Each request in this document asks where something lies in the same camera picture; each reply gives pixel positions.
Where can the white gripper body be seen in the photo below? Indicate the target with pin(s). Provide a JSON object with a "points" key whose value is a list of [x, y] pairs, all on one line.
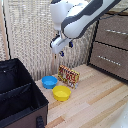
{"points": [[58, 43]]}

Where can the blue plastic bowl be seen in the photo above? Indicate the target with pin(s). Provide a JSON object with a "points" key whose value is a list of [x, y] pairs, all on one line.
{"points": [[49, 81]]}

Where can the yellow plastic bowl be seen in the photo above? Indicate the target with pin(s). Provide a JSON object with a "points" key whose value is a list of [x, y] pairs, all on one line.
{"points": [[61, 92]]}

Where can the red yellow snack box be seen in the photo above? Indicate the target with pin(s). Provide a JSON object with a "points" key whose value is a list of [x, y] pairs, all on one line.
{"points": [[68, 76]]}

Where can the beige woven folding screen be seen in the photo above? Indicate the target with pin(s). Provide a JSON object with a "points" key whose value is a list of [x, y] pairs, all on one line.
{"points": [[30, 36]]}

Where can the brown drawer front large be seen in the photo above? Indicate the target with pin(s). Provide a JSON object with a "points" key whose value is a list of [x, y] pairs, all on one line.
{"points": [[110, 61]]}

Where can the brown drawer cabinet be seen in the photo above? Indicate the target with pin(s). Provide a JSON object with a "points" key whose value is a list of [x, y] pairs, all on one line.
{"points": [[110, 50]]}

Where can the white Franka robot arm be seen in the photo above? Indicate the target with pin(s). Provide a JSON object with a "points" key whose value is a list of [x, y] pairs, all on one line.
{"points": [[83, 16]]}

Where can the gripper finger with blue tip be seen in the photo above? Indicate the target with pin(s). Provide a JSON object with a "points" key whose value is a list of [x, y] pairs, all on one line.
{"points": [[61, 53], [70, 43]]}

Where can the black fabric storage box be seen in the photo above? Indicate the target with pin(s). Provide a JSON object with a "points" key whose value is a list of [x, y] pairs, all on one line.
{"points": [[16, 96]]}

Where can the brown drawer front small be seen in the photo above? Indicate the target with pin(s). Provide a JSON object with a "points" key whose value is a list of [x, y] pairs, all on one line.
{"points": [[113, 33]]}

